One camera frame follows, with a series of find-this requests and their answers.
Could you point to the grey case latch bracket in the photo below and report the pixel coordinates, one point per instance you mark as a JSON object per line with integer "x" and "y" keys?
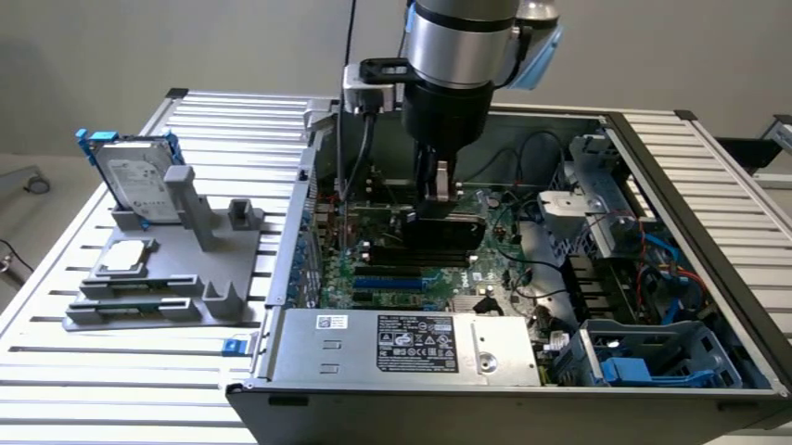
{"x": 318, "y": 116}

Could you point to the grey disk bay cage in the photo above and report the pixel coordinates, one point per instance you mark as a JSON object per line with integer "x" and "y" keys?
{"x": 680, "y": 343}

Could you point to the black expansion slot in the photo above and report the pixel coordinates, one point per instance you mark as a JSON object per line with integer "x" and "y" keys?
{"x": 387, "y": 272}

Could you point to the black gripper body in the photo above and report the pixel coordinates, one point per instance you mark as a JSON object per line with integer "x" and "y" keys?
{"x": 445, "y": 116}

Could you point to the blue expansion slot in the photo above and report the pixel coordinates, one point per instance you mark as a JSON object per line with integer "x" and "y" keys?
{"x": 391, "y": 283}

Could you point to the blue disk carrier frame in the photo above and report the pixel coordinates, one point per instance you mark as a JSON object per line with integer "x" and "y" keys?
{"x": 90, "y": 139}

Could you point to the black graphics card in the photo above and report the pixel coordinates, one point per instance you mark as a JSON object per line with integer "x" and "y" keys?
{"x": 445, "y": 232}

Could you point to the green motherboard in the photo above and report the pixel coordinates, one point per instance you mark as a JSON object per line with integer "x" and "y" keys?
{"x": 495, "y": 259}

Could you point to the small blue clip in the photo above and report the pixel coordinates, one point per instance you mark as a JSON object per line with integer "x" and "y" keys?
{"x": 230, "y": 347}

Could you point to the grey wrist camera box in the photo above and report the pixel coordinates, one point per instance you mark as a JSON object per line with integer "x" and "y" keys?
{"x": 367, "y": 83}

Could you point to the grey parts rack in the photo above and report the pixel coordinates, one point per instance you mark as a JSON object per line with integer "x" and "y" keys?
{"x": 236, "y": 259}

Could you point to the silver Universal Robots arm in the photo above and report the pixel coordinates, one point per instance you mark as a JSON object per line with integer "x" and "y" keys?
{"x": 459, "y": 46}

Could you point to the silver CPU chip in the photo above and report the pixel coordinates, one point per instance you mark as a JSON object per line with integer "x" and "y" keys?
{"x": 126, "y": 256}

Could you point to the open black PC case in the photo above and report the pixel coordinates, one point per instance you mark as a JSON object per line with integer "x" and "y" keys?
{"x": 433, "y": 412}

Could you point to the silver hard disk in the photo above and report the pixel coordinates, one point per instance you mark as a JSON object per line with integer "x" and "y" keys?
{"x": 137, "y": 181}

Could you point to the silver drive bay bracket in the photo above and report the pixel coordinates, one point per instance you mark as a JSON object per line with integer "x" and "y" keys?
{"x": 595, "y": 185}

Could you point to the green RAM stick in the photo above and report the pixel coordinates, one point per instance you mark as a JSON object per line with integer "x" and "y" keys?
{"x": 123, "y": 305}

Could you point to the grey caster wheel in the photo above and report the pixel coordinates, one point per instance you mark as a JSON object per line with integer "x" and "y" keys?
{"x": 38, "y": 184}

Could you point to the silver power supply unit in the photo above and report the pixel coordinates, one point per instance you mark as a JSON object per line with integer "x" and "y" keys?
{"x": 353, "y": 343}

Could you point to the black side bracket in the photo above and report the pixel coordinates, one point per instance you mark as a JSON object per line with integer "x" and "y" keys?
{"x": 746, "y": 155}

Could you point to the silver chipset heat sink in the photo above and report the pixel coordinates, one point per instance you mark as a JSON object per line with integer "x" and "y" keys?
{"x": 471, "y": 305}

